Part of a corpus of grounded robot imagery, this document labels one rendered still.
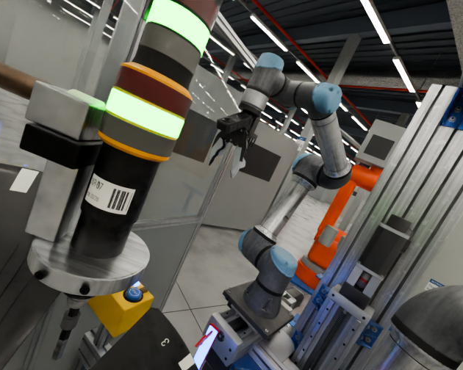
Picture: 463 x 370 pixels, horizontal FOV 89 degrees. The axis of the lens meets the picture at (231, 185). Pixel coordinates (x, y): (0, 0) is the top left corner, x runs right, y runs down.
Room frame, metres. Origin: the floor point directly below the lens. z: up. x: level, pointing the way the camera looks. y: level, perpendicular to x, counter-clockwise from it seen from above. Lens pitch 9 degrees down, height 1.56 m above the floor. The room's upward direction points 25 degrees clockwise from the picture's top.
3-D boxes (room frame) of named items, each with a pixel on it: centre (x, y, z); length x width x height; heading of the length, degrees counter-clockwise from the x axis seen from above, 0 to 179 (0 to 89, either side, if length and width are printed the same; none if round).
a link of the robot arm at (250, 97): (0.73, 0.05, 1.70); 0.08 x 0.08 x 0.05
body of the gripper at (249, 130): (0.73, 0.04, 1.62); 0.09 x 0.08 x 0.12; 152
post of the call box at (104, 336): (0.60, 0.16, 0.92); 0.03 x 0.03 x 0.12; 62
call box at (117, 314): (0.60, 0.16, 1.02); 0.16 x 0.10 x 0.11; 62
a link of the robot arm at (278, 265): (0.86, -0.29, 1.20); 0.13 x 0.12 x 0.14; 42
